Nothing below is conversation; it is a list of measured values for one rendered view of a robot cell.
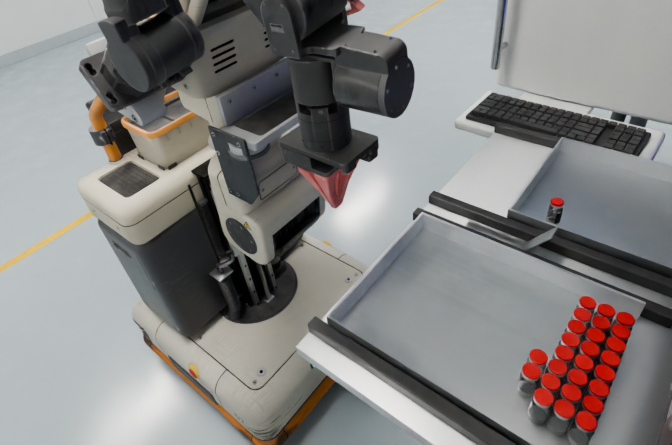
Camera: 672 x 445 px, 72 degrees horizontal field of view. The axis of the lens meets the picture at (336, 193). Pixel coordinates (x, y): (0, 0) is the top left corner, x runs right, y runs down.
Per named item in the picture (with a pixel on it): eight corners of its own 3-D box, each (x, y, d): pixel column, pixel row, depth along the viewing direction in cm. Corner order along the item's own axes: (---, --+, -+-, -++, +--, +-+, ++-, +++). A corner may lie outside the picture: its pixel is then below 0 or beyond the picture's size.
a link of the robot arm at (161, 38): (142, 33, 69) (112, 48, 66) (159, -4, 61) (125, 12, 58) (184, 82, 71) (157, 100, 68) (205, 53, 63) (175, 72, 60)
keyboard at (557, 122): (650, 136, 107) (654, 127, 106) (632, 166, 100) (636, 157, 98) (489, 97, 130) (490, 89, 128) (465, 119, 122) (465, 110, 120)
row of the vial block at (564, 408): (608, 328, 62) (618, 307, 59) (563, 440, 52) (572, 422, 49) (591, 321, 63) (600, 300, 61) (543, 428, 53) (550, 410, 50)
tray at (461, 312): (638, 318, 63) (646, 302, 61) (575, 489, 49) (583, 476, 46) (421, 226, 82) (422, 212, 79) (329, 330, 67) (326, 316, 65)
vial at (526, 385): (537, 387, 57) (544, 368, 54) (531, 402, 56) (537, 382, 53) (520, 378, 58) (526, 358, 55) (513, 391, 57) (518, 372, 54)
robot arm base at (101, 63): (144, 38, 76) (75, 66, 69) (155, 12, 69) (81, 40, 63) (175, 82, 77) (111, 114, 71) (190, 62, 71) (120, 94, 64)
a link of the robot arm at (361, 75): (314, -38, 45) (255, -5, 40) (419, -35, 39) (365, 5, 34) (334, 72, 53) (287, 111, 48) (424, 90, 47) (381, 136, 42)
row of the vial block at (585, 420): (627, 337, 61) (638, 316, 58) (584, 453, 51) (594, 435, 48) (609, 329, 62) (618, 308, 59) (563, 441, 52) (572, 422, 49)
